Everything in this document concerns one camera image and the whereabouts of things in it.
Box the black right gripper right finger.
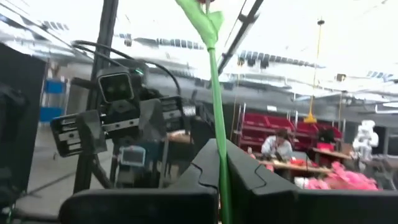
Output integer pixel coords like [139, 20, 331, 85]
[226, 139, 398, 224]

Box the large black panel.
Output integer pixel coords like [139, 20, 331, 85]
[0, 42, 48, 213]

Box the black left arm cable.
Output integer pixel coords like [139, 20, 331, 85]
[72, 39, 183, 96]

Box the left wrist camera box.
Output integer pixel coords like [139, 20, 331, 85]
[97, 68, 135, 104]

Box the equipment cart with screen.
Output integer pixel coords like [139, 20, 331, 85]
[119, 145, 147, 168]

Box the red storage bin rack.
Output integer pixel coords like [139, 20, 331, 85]
[238, 111, 343, 151]

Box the white humanoid robot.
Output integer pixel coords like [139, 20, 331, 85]
[352, 119, 379, 160]

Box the dark red artificial tulip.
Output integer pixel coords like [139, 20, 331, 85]
[174, 0, 234, 224]

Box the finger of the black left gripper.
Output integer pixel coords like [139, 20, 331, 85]
[139, 98, 168, 141]
[75, 109, 108, 156]

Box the person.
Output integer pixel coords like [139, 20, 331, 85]
[260, 128, 294, 160]

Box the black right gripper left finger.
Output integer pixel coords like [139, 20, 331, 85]
[58, 138, 220, 224]

